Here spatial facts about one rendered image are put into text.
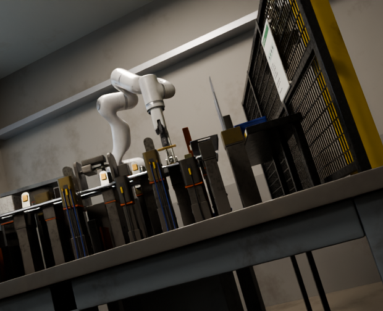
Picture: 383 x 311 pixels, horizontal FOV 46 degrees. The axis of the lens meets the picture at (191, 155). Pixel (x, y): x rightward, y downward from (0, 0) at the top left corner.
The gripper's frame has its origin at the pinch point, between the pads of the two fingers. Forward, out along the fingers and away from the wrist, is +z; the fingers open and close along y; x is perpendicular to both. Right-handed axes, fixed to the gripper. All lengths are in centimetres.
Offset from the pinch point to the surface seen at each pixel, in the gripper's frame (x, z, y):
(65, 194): -41.3, 14.0, 22.1
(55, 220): -53, 20, 6
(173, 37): 24, -152, -220
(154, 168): -5.1, 14.4, 25.8
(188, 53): 32, -126, -208
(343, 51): 66, 0, 53
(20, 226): -68, 18, 6
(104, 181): -32.9, 6.4, -12.7
